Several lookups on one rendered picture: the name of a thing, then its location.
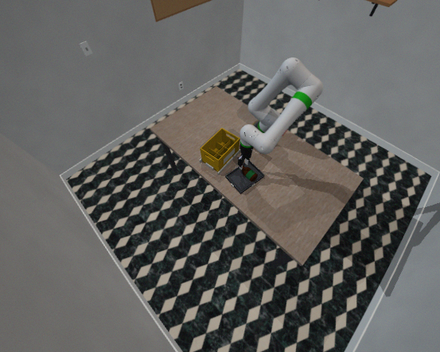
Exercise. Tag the brown bottle with green label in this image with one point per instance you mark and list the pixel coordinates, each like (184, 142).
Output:
(249, 173)

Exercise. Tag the yellow crate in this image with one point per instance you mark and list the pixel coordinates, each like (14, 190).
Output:
(215, 153)

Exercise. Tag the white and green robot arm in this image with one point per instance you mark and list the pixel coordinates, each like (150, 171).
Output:
(309, 88)

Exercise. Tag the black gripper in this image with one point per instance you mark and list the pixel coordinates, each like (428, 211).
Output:
(243, 156)

